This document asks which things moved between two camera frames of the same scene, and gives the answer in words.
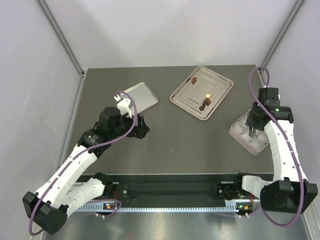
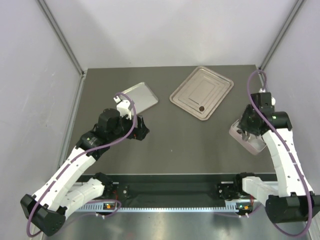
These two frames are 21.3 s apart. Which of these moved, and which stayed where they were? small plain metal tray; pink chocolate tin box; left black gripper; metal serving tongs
Moved: metal serving tongs
Stayed: small plain metal tray; left black gripper; pink chocolate tin box
